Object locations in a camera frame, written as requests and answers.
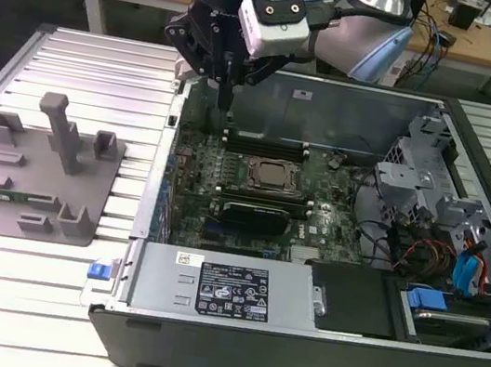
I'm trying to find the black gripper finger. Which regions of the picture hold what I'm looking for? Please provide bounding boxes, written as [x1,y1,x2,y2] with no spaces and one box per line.
[222,44,293,123]
[152,7,241,113]

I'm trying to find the green RAM stick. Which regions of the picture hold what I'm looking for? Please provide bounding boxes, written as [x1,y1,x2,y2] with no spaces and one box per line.
[0,189,33,206]

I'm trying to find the RAM slot with white clips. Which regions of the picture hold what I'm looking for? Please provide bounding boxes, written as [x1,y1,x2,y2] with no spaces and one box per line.
[215,183,316,208]
[224,125,311,148]
[212,190,317,220]
[223,136,311,159]

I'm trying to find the RAM slot with black clips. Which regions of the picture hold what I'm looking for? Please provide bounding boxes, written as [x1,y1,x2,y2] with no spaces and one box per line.
[217,181,315,204]
[223,141,311,164]
[223,131,310,153]

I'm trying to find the silver CPU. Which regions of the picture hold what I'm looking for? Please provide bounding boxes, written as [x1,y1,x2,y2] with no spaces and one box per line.
[255,161,295,189]

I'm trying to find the CPU socket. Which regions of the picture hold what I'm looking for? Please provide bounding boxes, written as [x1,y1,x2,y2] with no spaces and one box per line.
[242,151,312,202]

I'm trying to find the black graphics card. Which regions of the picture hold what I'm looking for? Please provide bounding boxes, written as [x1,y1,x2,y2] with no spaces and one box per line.
[218,197,293,240]

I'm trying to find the green motherboard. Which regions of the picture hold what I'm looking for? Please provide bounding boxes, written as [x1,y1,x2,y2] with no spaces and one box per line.
[154,120,381,278]

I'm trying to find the black computer tower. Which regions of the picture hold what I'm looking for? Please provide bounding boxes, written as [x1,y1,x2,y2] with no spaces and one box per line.
[395,0,429,24]

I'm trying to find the grey metal drive cage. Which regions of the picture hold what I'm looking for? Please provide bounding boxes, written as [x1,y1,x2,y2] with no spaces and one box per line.
[362,106,491,263]

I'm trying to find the small black adapter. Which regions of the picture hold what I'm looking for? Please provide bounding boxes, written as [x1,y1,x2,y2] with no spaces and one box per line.
[436,30,459,50]

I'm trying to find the silver chipset heat sink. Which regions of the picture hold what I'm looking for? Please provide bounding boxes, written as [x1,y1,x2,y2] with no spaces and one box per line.
[287,242,326,269]

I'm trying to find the grey parts rack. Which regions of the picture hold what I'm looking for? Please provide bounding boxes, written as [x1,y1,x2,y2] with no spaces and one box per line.
[0,81,136,257]

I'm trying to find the small black box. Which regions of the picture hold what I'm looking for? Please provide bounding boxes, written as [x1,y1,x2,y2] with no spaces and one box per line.
[445,0,484,32]

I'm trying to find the grey power supply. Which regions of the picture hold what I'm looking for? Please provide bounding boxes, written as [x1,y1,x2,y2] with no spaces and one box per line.
[125,238,325,340]

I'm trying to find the black plastic drive cover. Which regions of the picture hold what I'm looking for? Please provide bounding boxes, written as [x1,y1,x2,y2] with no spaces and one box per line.
[294,255,407,344]

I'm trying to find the blue case latch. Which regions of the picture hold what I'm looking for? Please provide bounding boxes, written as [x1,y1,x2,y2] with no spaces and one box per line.
[87,262,113,283]

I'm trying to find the hard disk in blue carrier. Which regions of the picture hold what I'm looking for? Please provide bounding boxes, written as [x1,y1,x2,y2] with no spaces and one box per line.
[393,282,491,359]

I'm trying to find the black open PC case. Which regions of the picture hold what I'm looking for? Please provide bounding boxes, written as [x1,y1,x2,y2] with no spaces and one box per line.
[79,40,491,367]

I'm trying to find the white wrist camera black mount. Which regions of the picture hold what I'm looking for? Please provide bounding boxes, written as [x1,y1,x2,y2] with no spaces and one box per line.
[231,0,316,68]

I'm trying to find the black camera cable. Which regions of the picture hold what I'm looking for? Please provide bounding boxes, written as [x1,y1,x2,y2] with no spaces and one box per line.
[301,0,354,38]

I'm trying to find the metal socket cover frame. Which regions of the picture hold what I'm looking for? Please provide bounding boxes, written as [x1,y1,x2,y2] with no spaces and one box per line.
[244,153,309,199]

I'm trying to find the red yellow black power wires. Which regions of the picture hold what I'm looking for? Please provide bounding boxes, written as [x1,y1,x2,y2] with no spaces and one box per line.
[393,234,461,282]

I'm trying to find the blue flat data cable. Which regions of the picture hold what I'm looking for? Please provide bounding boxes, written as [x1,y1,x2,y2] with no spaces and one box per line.
[462,237,491,296]
[451,251,484,299]

